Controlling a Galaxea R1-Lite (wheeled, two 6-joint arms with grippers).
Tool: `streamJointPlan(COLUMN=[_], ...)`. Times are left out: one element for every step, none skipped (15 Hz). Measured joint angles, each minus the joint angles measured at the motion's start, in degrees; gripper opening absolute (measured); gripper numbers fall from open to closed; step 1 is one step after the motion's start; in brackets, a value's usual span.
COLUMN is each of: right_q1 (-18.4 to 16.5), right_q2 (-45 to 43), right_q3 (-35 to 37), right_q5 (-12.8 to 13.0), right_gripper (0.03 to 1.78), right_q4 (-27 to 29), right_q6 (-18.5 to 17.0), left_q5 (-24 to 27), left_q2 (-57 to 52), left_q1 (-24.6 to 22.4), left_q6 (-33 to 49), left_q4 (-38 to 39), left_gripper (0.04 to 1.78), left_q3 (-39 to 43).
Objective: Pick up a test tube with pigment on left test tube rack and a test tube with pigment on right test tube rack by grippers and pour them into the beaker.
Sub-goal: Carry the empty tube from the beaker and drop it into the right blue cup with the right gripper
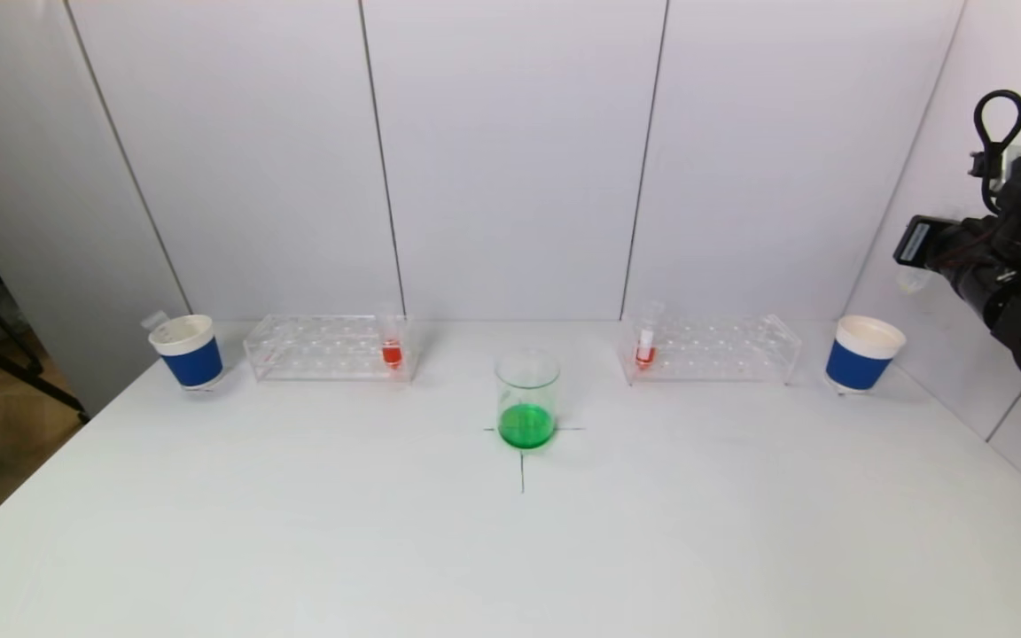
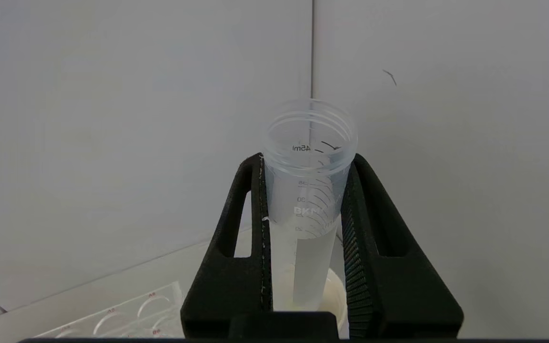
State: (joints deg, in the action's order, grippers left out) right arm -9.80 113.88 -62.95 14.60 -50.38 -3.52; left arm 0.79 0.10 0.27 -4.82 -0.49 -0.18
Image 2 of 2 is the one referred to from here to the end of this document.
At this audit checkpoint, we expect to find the white paper cup blue sleeve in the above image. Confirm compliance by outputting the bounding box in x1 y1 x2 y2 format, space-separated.
273 267 349 340

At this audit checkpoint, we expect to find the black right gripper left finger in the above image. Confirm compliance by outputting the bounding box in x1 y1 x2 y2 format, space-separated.
180 152 275 340

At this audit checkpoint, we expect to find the clear acrylic test tube rack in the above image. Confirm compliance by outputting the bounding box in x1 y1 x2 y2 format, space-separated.
31 281 184 340

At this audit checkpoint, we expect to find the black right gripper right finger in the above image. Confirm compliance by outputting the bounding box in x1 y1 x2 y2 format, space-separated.
340 153 465 340

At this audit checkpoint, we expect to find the test tube with yellow liquid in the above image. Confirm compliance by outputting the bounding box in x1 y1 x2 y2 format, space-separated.
262 98 358 305

